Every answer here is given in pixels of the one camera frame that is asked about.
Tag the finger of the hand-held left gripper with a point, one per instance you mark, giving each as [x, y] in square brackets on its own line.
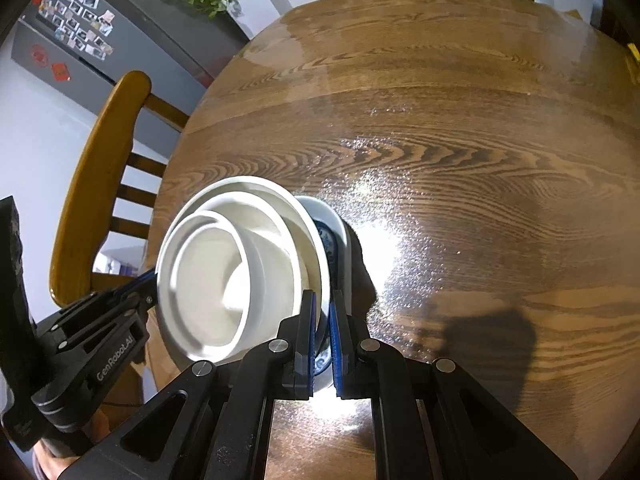
[135, 285]

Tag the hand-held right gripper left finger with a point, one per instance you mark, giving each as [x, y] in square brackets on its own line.
[312, 330]

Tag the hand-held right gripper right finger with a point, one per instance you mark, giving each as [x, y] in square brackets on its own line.
[337, 340]

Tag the large white bowl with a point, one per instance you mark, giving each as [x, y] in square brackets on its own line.
[314, 260]

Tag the white ribbed cup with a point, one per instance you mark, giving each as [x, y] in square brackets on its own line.
[210, 285]

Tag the large blue patterned plate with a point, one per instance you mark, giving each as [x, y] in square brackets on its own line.
[345, 245]

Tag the medium white bowl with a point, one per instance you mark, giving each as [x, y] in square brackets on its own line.
[270, 235]

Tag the person's left hand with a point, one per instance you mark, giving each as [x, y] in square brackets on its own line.
[97, 427]

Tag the light wooden armchair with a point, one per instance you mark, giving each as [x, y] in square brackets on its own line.
[100, 160]

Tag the red rectangular sticker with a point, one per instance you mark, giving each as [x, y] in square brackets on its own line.
[61, 72]

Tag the grey refrigerator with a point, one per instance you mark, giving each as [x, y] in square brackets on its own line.
[140, 45]

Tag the red round paper cutout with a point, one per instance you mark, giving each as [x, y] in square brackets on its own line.
[40, 54]

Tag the cluster of fridge photo magnets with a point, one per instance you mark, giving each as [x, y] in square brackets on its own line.
[80, 15]

